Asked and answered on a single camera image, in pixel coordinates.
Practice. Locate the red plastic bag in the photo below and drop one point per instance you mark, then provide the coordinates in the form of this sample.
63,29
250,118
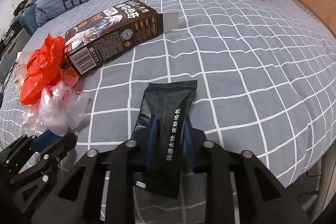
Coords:
46,67

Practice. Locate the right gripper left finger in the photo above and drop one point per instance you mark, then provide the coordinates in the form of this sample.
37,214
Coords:
98,189

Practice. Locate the black sachet wrapper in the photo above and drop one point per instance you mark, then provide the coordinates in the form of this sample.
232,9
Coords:
159,133

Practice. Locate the grey suitcase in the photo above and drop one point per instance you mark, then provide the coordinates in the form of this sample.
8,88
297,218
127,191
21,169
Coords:
14,46

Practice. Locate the brown cookie box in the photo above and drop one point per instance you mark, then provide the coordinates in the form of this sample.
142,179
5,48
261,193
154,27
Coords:
114,31

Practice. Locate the clear plastic bag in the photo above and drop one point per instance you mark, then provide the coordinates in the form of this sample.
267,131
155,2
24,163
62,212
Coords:
59,110

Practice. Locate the teal plastic basket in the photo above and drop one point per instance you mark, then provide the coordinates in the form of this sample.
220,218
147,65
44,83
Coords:
28,20

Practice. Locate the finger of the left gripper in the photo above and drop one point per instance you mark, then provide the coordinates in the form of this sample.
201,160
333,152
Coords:
17,154
33,185

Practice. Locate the grey checked bed sheet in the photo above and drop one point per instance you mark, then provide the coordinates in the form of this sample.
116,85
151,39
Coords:
265,71

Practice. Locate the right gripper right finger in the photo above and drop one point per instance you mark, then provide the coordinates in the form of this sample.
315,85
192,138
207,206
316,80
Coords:
239,186

